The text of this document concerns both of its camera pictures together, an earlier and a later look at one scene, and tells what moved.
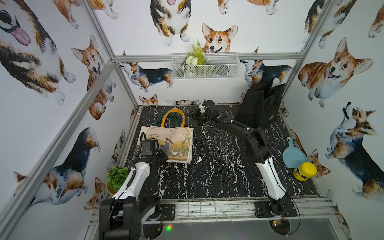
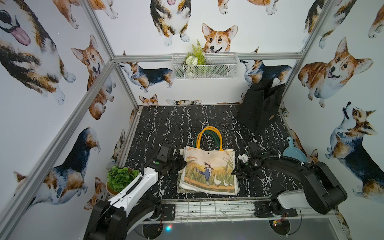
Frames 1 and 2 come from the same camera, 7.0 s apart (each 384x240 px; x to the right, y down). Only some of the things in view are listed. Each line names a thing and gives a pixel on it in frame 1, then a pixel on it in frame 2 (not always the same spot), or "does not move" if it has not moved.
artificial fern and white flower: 195,58 does not move
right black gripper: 195,114 to 239,170
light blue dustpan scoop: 293,156 does not move
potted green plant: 116,177 does not move
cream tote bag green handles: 171,120 to 180,188
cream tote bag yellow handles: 176,142 to 209,170
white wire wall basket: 205,66 does not move
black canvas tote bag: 261,102 does not move
